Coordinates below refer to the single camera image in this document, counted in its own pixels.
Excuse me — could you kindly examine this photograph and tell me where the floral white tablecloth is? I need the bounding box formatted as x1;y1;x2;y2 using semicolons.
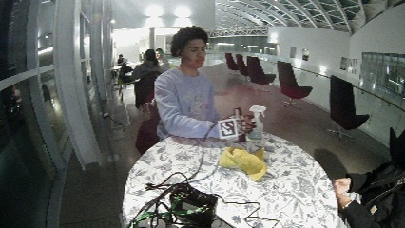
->
121;132;351;228

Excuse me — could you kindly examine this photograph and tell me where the black cable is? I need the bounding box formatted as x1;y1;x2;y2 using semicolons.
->
214;193;283;228
143;123;218;191

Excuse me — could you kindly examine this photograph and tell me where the glass wall window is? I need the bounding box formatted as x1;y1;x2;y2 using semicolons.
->
361;51;405;98

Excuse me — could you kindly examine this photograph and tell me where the wall handrail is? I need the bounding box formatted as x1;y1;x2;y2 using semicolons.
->
269;58;405;112

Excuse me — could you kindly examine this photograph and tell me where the yellow cloth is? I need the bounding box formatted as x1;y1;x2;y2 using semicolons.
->
217;146;269;182

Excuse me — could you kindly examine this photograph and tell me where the black device box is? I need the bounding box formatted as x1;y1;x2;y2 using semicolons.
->
167;183;219;228

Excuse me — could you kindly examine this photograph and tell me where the the person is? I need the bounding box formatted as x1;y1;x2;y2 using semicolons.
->
153;26;225;142

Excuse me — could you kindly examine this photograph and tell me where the clear spray bottle white trigger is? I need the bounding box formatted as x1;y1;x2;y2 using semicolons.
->
245;104;267;143

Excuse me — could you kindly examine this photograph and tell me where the dark red chair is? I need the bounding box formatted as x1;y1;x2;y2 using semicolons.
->
234;53;250;77
223;52;239;72
325;74;370;141
134;101;162;156
245;55;277;86
275;60;314;108

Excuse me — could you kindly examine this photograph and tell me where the green cable bundle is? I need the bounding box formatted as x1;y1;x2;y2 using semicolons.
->
127;193;213;228

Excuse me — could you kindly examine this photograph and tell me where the white marker cube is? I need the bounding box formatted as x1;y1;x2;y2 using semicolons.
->
217;118;241;140

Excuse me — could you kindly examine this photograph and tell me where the white pillar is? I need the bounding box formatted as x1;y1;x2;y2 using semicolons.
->
53;0;103;169

